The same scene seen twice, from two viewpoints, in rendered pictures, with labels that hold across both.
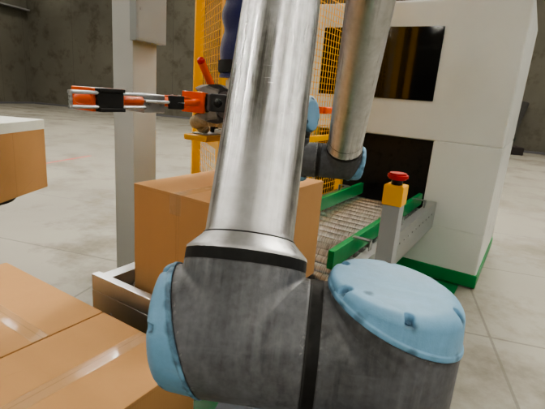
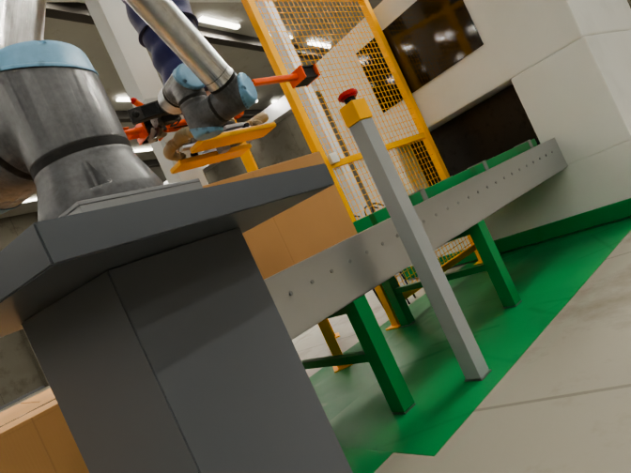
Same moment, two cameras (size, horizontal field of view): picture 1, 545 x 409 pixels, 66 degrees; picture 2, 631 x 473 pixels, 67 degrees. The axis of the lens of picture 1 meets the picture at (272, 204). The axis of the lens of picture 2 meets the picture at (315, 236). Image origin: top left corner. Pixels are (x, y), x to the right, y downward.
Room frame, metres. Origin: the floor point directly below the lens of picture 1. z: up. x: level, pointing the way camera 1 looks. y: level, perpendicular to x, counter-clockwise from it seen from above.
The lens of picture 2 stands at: (-0.19, -0.64, 0.64)
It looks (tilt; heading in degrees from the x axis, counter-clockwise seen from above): 0 degrees down; 19
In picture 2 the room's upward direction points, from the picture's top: 25 degrees counter-clockwise
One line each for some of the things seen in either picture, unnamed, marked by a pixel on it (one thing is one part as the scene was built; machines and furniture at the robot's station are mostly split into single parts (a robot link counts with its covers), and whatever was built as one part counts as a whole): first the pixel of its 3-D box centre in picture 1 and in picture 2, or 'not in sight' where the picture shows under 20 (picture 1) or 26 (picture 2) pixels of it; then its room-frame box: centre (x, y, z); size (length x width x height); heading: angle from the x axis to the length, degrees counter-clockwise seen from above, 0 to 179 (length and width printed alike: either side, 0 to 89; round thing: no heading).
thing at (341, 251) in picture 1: (393, 221); (478, 173); (2.34, -0.71, 0.60); 1.60 x 0.11 x 0.09; 149
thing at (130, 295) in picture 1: (165, 312); not in sight; (1.18, 0.31, 0.58); 0.70 x 0.03 x 0.06; 59
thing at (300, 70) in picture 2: not in sight; (303, 76); (1.61, -0.27, 1.23); 0.09 x 0.08 x 0.05; 60
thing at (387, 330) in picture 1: (379, 348); (53, 110); (0.42, -0.14, 0.99); 0.17 x 0.15 x 0.18; 84
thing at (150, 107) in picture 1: (146, 102); not in sight; (1.08, 0.34, 1.22); 0.07 x 0.07 x 0.04; 60
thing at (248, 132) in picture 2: not in sight; (233, 133); (1.44, 0.02, 1.12); 0.34 x 0.10 x 0.05; 150
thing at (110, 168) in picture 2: not in sight; (95, 187); (0.43, -0.14, 0.86); 0.19 x 0.19 x 0.10
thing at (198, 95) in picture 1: (202, 102); (150, 130); (1.27, 0.23, 1.23); 0.10 x 0.08 x 0.06; 60
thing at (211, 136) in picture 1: (226, 131); (210, 154); (1.53, 0.19, 1.12); 0.34 x 0.10 x 0.05; 150
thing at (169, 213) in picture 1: (234, 233); (256, 235); (1.49, 0.13, 0.75); 0.60 x 0.40 x 0.40; 148
